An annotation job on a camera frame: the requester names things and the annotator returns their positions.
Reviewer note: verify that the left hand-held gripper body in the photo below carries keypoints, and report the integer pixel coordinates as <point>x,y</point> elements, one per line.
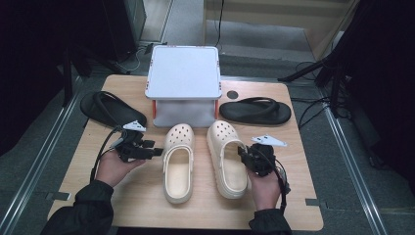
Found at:
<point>132,148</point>

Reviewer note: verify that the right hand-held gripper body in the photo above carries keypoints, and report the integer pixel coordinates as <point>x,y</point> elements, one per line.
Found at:
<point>262,160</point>

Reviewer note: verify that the cream perforated clog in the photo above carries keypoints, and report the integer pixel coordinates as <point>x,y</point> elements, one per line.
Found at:
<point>225,133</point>
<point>177,169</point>

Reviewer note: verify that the black flip-flop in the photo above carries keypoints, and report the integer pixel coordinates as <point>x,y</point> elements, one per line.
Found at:
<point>257,114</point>
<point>127,114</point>

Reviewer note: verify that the white shoe rack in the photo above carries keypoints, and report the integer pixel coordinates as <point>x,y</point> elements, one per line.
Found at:
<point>182,71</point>

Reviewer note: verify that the person's left hand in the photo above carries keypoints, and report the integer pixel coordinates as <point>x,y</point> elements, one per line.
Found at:
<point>111,169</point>

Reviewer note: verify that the person's right hand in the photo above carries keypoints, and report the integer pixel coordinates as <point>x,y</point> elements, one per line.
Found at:
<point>266,192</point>

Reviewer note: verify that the black round table grommet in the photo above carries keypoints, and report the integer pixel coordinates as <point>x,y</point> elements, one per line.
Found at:
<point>232,94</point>

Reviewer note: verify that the grey tape strip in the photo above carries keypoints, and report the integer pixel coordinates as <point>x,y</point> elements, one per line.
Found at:
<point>58,196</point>
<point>314,202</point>

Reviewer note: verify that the black tripod stand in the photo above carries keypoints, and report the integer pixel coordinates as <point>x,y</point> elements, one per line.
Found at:
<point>336,91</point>

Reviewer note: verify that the black cabinet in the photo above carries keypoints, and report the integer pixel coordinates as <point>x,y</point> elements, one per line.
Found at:
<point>124,26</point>

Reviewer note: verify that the black curtain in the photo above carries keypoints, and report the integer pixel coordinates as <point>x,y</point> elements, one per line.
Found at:
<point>385,65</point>
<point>32,65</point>

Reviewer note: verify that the wooden platform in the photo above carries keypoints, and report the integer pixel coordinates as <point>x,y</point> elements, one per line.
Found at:
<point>261,14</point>

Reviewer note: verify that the metal floor rail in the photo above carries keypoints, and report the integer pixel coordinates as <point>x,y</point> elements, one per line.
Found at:
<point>352,169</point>
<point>36,169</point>

